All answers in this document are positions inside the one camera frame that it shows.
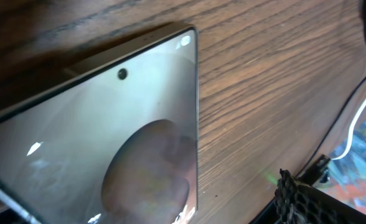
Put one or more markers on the colourful patterned floor mat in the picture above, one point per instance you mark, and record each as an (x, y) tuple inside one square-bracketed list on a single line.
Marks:
[(347, 176)]

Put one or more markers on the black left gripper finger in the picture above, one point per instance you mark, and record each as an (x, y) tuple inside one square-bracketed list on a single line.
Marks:
[(299, 203)]

